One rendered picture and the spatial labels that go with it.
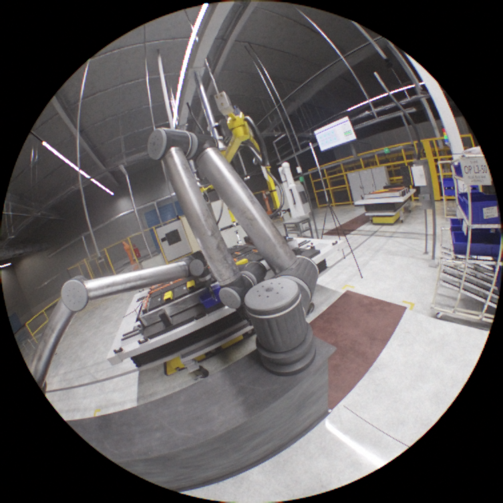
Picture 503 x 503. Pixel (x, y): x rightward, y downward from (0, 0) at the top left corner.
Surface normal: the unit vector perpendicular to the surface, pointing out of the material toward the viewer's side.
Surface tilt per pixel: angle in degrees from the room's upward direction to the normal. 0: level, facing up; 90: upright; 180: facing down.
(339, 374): 0
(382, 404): 0
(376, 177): 90
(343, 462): 0
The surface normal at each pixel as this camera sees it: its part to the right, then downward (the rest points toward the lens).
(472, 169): -0.83, 0.37
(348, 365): -0.29, -0.92
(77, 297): 0.78, -0.07
